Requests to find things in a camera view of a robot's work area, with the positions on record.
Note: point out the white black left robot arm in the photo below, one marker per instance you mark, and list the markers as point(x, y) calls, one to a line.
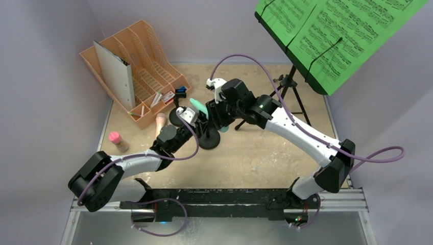
point(97, 180)

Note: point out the red white staples box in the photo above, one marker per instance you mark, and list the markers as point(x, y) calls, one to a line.
point(166, 98)

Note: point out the orange plastic file organizer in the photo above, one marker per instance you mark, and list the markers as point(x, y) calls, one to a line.
point(139, 45)

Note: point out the grey binder folder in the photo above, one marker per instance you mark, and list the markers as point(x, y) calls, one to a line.
point(117, 75)

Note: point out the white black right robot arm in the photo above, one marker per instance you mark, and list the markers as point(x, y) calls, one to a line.
point(268, 114)

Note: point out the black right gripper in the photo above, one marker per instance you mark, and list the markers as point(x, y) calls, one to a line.
point(214, 113)

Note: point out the pink toy microphone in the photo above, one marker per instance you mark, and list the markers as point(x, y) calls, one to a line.
point(160, 123)

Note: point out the pink capped bottle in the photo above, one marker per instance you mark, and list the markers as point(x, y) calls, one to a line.
point(118, 141)

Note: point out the black mic stand with green mic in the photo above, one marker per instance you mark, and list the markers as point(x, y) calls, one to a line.
point(209, 138)

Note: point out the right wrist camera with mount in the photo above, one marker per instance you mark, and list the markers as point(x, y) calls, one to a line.
point(216, 85)

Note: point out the mint green toy microphone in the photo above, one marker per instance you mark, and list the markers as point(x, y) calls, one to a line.
point(201, 107)

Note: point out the green sheet music paper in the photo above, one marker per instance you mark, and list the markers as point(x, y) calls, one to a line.
point(328, 41)

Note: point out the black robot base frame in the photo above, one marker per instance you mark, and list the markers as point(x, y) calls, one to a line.
point(278, 204)

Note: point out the green capped marker middle slot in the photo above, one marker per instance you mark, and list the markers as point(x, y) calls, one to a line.
point(155, 96)

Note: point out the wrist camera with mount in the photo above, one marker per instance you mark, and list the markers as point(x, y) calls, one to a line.
point(216, 85)
point(187, 115)

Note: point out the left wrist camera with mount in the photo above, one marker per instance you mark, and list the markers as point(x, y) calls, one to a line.
point(187, 115)

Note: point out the blue small box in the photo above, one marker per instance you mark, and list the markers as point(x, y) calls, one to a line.
point(181, 89)

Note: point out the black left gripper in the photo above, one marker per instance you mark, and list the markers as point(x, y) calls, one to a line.
point(198, 127)

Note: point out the black mic stand for pink mic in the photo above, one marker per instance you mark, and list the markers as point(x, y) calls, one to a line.
point(173, 118)

